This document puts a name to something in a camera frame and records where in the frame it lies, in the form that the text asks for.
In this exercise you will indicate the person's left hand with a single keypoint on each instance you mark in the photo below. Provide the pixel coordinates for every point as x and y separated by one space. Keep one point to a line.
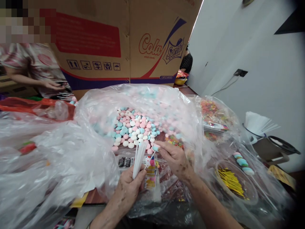
127 186

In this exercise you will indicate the person's right hand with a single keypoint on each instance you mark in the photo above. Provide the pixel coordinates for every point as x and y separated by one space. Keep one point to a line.
177 159

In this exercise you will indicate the person's right index finger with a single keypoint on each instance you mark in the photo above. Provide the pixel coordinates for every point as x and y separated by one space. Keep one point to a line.
163 143

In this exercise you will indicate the person's right fingers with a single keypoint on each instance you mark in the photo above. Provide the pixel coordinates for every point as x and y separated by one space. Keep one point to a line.
170 164

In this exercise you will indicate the person's left fingers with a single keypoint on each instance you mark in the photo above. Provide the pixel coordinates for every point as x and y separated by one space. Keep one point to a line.
146 184

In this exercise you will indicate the person's left thumb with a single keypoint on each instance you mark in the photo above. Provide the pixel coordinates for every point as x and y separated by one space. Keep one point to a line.
141 174

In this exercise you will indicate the person's right thumb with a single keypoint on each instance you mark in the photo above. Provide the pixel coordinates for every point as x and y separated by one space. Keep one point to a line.
164 152

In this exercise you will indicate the blue marshmallow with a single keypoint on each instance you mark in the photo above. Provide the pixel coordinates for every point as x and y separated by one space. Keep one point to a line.
156 147

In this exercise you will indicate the colourful printed wrapper bag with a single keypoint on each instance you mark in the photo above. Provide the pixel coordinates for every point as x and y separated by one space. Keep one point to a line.
152 174

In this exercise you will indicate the bundle of white sticks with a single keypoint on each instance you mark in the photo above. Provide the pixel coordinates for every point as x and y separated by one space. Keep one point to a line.
139 159

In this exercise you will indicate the heap of small colourful candies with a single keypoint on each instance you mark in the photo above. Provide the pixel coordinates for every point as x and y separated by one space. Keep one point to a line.
174 140

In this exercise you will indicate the black patterned packets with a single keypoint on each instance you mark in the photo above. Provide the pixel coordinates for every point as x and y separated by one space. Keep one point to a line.
126 162

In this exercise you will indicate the pile of pastel marshmallows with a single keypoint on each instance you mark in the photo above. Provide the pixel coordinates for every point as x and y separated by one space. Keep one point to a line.
133 128

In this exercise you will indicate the large clear plastic bag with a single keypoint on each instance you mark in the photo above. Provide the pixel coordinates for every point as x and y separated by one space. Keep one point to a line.
133 114

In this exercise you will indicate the stack of printed packets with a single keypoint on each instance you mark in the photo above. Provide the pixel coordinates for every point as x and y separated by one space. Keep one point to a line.
215 128

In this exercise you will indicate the bag of colourful candies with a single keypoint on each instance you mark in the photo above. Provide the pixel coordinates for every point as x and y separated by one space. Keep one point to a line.
212 109

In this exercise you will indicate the yellow bowl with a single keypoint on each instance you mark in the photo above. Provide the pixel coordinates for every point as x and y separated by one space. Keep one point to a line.
181 80

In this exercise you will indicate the yellow paper sheet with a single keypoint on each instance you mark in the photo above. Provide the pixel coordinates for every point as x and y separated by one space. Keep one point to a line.
79 200

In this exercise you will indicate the bowl of gold twist ties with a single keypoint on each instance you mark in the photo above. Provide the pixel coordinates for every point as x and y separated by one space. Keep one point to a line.
234 183

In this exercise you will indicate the marshmallow skewer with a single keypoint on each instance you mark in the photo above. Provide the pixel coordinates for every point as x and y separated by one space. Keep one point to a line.
244 164

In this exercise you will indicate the crumpled clear plastic bag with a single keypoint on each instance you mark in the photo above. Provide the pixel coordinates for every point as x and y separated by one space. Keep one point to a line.
43 167

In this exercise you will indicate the group of marshmallow skewers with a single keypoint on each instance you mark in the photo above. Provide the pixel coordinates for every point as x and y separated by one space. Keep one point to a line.
70 99

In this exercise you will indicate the dark brown container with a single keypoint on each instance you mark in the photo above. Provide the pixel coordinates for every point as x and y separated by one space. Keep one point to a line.
276 148

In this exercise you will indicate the large printed cardboard box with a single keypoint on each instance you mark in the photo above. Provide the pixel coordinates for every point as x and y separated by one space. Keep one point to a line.
119 43

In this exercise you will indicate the yellow packet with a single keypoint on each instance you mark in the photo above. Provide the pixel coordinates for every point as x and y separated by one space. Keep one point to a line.
282 176

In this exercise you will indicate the red and green candy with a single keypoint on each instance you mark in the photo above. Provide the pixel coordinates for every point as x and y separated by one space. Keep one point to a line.
27 147

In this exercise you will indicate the red plastic bag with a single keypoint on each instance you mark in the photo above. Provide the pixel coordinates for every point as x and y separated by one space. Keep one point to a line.
35 106

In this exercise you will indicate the black wall socket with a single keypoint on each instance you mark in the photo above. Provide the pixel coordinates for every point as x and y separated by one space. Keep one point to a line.
241 72

